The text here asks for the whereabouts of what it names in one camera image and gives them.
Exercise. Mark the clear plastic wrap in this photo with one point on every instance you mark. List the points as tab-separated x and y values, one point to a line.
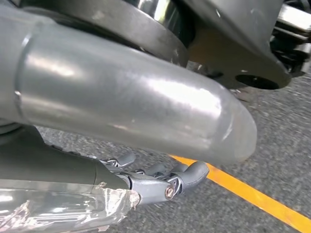
60	209

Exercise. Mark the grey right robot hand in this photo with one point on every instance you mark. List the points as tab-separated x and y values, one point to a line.
121	96

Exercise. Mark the yellow floor tape square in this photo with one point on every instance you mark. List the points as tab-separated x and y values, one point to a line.
243	192

